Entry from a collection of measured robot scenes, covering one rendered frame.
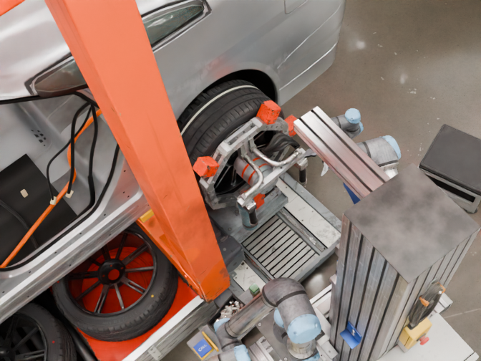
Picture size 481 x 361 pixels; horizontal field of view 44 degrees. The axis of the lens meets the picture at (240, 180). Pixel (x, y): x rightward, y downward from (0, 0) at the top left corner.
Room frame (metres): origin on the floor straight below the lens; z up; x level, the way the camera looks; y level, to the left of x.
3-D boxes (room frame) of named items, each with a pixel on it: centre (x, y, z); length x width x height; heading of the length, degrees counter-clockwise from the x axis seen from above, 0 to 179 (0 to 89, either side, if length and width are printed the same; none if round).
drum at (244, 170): (1.55, -0.09, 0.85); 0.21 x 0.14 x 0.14; 31
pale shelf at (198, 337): (0.92, 0.21, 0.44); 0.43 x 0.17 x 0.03; 121
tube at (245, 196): (1.45, -0.03, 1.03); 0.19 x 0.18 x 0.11; 31
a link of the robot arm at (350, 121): (1.67, -0.60, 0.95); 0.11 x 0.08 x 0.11; 94
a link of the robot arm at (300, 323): (0.61, -0.10, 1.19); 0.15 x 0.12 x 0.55; 10
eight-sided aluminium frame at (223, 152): (1.61, -0.05, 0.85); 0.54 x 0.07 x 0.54; 121
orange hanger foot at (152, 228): (1.43, 0.44, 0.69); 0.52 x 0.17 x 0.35; 31
